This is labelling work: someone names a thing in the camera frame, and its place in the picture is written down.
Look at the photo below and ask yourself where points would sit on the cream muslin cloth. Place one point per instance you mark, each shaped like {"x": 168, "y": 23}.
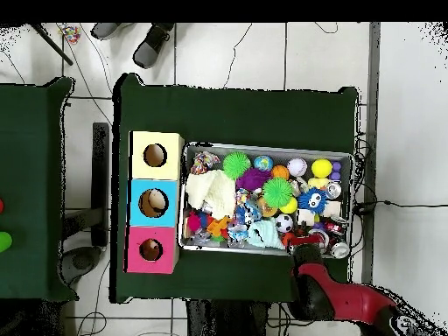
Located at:
{"x": 210, "y": 192}

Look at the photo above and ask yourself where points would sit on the green spiky ball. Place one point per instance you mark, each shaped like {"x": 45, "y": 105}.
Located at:
{"x": 236, "y": 165}
{"x": 278, "y": 192}

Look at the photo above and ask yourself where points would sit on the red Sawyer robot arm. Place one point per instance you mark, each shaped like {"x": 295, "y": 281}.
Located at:
{"x": 350, "y": 297}

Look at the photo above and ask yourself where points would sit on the shallow clear mesh bin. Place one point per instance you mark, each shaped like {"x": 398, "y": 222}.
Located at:
{"x": 203, "y": 245}

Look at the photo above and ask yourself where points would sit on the wooden box with three holes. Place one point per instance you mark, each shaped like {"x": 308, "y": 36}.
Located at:
{"x": 155, "y": 185}

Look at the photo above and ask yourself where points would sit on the purple spiky ball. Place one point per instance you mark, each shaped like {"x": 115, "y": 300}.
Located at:
{"x": 252, "y": 180}

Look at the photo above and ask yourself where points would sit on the orange plastic toy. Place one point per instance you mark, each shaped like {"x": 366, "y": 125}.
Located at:
{"x": 218, "y": 225}

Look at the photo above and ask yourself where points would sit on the blue globe ball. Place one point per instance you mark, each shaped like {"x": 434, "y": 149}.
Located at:
{"x": 263, "y": 163}

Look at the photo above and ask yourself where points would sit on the orange basketball toy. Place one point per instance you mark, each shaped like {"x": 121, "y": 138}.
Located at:
{"x": 280, "y": 171}

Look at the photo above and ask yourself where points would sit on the mint green cloth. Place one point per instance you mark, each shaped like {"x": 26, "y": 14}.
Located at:
{"x": 264, "y": 234}

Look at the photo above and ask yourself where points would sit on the small soccer ball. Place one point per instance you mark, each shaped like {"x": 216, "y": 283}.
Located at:
{"x": 284, "y": 223}

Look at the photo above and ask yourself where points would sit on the white baseball toy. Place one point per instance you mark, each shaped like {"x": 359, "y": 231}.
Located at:
{"x": 297, "y": 166}

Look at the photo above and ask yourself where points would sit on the blue fuzzy monster toy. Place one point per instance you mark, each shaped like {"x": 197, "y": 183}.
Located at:
{"x": 312, "y": 200}

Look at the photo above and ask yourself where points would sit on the smooth yellow ball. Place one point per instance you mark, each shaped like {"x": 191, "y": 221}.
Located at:
{"x": 322, "y": 168}

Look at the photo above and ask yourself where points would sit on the black power adapter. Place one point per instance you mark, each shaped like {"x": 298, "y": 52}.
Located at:
{"x": 364, "y": 207}

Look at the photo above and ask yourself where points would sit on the side table with green cloth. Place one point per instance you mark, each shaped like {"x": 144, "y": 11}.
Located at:
{"x": 31, "y": 189}

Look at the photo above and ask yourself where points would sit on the small colourful object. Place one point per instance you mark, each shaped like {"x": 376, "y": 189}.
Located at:
{"x": 68, "y": 33}

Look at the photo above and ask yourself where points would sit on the black rod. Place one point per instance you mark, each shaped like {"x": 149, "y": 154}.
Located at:
{"x": 50, "y": 43}

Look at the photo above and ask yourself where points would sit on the small green object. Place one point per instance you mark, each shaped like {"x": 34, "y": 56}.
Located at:
{"x": 3, "y": 241}

